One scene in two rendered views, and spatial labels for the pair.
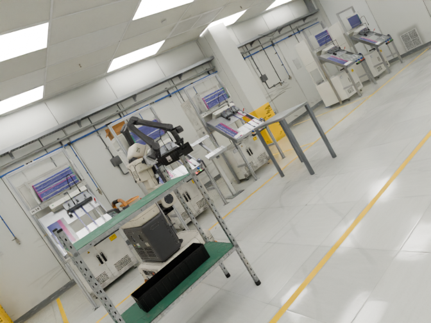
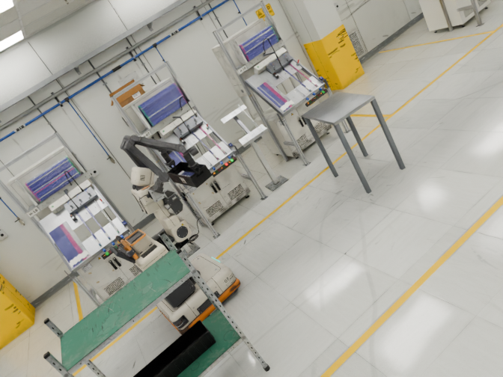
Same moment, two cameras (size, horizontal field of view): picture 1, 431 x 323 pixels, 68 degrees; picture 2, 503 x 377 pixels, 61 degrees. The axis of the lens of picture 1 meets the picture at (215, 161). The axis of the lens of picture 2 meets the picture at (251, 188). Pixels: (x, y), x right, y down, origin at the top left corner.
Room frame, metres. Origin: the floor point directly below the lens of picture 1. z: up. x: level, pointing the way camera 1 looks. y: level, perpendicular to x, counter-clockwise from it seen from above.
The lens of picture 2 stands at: (0.14, -0.91, 2.10)
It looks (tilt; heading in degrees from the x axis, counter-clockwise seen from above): 22 degrees down; 14
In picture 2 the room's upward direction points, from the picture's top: 32 degrees counter-clockwise
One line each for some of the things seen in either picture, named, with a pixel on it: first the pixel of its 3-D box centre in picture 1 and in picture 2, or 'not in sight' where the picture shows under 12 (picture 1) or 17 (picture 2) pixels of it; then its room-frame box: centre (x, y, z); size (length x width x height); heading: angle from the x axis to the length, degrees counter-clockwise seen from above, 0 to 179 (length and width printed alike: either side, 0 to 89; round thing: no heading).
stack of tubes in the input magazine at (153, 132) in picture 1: (146, 133); (162, 104); (4.99, 0.70, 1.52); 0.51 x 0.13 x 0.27; 121
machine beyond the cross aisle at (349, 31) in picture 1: (357, 45); not in sight; (8.36, -4.74, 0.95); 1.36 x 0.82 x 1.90; 31
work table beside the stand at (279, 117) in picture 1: (293, 141); (352, 140); (4.19, -1.02, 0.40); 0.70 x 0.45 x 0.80; 21
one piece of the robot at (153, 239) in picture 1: (148, 227); (159, 263); (3.17, 0.92, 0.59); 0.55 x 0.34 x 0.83; 37
